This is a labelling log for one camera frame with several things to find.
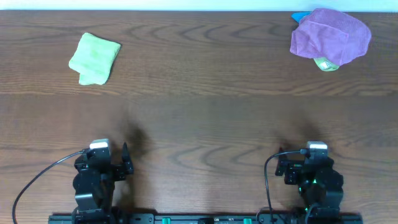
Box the purple cloth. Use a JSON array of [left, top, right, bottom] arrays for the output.
[[290, 8, 372, 66]]

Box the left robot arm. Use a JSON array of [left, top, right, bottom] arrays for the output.
[[72, 139, 134, 223]]

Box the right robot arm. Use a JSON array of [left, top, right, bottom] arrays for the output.
[[275, 149, 344, 223]]

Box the folded green cloth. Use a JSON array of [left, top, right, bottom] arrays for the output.
[[68, 33, 121, 85]]

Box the crumpled green cloth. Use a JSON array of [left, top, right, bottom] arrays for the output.
[[313, 57, 339, 72]]

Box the blue cloth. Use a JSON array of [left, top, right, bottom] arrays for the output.
[[291, 11, 312, 23]]

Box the right black cable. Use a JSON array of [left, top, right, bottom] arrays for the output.
[[256, 149, 309, 224]]

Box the black cable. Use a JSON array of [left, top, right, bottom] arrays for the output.
[[11, 149, 90, 224], [256, 149, 309, 224]]

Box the left black cable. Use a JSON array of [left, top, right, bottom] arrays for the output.
[[11, 149, 90, 224]]

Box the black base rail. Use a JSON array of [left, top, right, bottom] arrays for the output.
[[48, 213, 363, 224]]

